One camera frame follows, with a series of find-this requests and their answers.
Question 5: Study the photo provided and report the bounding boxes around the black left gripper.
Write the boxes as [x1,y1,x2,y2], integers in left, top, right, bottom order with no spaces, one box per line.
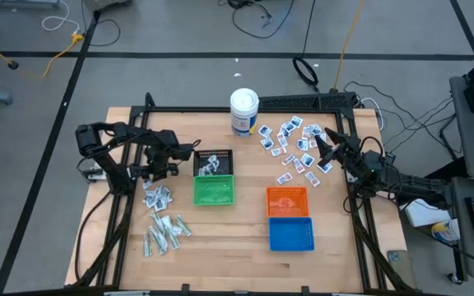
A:
[131,144,181,182]

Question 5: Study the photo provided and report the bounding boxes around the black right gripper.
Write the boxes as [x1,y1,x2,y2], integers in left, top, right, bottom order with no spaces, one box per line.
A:
[314,127,365,184]

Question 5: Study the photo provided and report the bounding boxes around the black plastic basket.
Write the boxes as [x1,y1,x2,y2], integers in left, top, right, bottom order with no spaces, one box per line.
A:
[193,149,235,178]

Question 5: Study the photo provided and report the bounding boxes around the green plastic basket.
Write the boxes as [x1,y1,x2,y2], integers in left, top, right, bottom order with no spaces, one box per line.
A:
[193,174,236,206]

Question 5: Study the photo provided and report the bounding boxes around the orange plastic basket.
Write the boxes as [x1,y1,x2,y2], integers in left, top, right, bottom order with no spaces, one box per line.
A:
[266,187,310,219]

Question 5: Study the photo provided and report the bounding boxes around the blue plastic basket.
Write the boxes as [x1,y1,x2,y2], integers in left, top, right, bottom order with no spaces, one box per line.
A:
[268,216,316,252]

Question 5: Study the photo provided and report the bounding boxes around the Lysol disinfecting wipes canister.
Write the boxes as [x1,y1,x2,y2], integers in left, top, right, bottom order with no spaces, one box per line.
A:
[229,87,260,138]

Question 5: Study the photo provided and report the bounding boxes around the white box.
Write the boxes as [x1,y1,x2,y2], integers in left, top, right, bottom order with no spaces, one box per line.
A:
[404,198,452,229]

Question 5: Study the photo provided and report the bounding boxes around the smartphone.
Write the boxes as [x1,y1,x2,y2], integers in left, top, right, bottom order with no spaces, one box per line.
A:
[387,249,417,289]

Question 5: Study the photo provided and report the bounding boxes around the yellow blue wipes canister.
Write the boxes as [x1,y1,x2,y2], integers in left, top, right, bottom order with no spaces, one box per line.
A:
[430,219,462,243]

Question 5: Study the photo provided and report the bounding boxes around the grey PC dolly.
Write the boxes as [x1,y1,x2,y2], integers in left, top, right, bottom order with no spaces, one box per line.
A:
[82,0,133,12]

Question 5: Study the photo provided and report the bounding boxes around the grey furniture base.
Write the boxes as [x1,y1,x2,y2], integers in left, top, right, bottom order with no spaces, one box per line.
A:
[0,0,61,10]

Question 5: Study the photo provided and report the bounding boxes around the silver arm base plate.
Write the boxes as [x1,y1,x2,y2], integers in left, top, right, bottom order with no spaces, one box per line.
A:
[81,164,109,184]

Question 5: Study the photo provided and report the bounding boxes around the black coiled cable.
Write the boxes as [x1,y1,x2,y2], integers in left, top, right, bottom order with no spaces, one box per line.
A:
[292,0,320,94]

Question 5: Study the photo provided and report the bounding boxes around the black floor cables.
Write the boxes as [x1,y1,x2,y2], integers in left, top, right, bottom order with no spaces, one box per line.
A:
[342,80,462,162]

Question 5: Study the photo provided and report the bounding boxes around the black floor cable loop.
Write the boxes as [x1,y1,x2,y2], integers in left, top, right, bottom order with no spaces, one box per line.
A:
[81,18,122,48]

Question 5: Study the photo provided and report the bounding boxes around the yellow extension cord plug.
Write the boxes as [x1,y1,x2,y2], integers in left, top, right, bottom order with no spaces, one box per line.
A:
[40,32,86,79]

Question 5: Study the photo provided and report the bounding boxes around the black floor cable bundle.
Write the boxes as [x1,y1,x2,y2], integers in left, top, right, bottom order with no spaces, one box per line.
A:
[218,0,296,40]

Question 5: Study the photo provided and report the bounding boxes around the white floor cable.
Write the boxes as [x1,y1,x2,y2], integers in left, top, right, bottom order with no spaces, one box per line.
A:
[41,0,81,34]

